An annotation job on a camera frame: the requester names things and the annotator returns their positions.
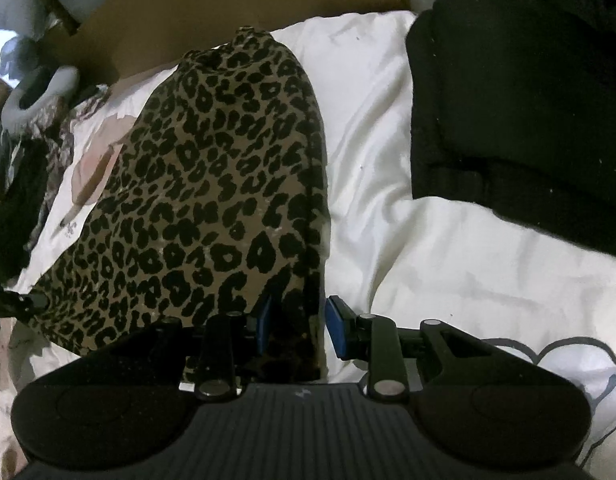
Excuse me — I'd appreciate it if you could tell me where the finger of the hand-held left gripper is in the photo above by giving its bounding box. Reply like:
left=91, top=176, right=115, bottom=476
left=0, top=290, right=51, bottom=317

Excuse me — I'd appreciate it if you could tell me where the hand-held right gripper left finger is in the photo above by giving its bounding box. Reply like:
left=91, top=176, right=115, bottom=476
left=150, top=294, right=273, bottom=402

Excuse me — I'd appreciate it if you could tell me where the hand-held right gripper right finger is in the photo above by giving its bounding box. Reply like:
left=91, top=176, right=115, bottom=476
left=327, top=296, right=491, bottom=402

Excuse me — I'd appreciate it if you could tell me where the leopard print garment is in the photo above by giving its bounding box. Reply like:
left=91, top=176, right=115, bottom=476
left=30, top=26, right=331, bottom=383

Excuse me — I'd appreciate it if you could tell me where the black crumpled cloth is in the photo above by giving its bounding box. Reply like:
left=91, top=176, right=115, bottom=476
left=0, top=140, right=51, bottom=281

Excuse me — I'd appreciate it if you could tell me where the white printed duvet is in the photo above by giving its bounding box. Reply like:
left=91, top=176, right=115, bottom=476
left=0, top=10, right=616, bottom=480

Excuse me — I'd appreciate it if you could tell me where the floral patterned cloth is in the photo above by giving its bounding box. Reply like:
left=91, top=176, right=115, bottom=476
left=8, top=82, right=111, bottom=261

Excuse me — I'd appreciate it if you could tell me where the black folded garment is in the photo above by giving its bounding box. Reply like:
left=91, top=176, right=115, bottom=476
left=405, top=0, right=616, bottom=256

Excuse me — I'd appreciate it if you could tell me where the brown cardboard sheet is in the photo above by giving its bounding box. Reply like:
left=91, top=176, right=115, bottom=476
left=38, top=0, right=406, bottom=93

